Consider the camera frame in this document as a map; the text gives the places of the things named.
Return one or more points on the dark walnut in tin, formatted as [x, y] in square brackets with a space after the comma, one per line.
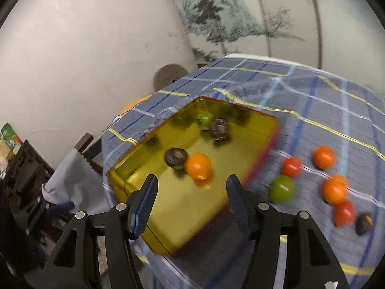
[219, 129]

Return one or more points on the round stone millstone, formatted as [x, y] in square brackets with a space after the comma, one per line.
[168, 74]

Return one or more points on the dark passion fruit in tin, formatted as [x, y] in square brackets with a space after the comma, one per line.
[175, 158]

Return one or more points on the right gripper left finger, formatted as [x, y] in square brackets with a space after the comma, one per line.
[73, 262]

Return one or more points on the orange tangerine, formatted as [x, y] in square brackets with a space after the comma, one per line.
[198, 166]

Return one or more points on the red gold metal tin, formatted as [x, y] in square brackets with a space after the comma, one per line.
[184, 206]

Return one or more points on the dark wooden chair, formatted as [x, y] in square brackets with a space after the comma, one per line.
[28, 221]

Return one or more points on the large red tomato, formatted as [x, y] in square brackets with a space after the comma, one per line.
[344, 213]

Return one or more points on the painted folding screen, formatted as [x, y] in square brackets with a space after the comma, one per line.
[343, 37]

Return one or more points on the dark brown passion fruit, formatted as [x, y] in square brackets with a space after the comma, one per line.
[364, 223]

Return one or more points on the orange persimmon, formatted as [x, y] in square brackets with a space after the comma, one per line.
[334, 189]

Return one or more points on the orange fruit far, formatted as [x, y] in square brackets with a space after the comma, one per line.
[324, 157]

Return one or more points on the small red tomato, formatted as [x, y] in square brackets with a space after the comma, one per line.
[291, 167]

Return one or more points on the green tomato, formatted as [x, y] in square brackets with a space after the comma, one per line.
[281, 189]

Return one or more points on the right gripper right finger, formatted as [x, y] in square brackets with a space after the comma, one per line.
[310, 261]

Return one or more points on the blue plaid tablecloth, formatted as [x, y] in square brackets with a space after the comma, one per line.
[299, 138]

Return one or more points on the grey cloth on chair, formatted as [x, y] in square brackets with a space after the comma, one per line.
[75, 181]

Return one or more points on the green fruit in tin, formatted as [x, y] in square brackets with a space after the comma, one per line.
[203, 120]

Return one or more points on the orange plastic stool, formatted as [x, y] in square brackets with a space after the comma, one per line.
[132, 104]

